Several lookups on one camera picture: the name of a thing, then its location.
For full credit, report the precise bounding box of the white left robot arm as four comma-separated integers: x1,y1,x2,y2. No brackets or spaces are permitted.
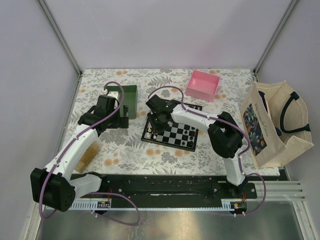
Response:
30,91,129,212

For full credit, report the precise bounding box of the brown cardboard box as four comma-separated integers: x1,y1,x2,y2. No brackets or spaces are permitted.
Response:
74,141,100,173

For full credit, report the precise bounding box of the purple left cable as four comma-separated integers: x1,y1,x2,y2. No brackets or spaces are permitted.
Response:
39,81,142,226

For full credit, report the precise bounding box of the floral table cloth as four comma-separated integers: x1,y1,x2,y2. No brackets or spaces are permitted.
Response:
53,67,281,177

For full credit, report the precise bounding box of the cream canvas tote bag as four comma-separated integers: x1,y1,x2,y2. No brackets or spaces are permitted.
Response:
240,81,314,169

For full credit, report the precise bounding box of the green plastic tray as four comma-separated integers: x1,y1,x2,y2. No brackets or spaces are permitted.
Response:
106,85,138,120

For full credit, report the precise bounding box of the pink plastic tray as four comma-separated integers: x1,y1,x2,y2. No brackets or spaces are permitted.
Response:
185,70,221,102

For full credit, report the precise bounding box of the black white chess board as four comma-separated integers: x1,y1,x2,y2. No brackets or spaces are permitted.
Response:
141,103,203,153

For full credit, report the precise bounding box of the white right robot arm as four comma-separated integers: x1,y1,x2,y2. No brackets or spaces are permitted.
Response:
146,94,246,198

